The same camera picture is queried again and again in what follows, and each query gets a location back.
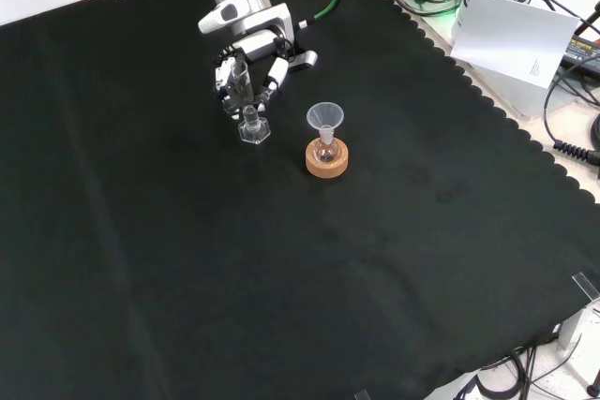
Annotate black bench cloth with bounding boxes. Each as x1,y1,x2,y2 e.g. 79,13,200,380
0,0,600,400

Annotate clear plastic funnel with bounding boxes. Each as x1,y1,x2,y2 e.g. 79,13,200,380
306,101,346,140

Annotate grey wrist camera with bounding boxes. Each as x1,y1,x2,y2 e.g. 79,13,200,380
286,49,319,75

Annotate pale board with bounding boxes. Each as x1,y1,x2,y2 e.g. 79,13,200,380
449,0,581,91

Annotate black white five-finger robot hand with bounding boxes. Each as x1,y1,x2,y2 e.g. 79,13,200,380
213,28,291,121

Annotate black power supply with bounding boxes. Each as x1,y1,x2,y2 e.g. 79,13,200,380
561,33,600,69

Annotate black floor cables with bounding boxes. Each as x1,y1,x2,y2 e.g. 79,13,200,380
449,332,600,400

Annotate round-bottom glass flask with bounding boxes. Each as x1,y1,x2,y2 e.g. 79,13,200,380
313,130,339,164

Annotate black coiled cable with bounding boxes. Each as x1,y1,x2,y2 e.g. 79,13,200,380
543,67,600,168

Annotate cork ring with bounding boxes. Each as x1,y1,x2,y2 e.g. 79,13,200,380
305,137,351,180

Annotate clear glass graduated cylinder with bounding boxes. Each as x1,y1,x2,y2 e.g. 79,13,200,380
231,53,274,146

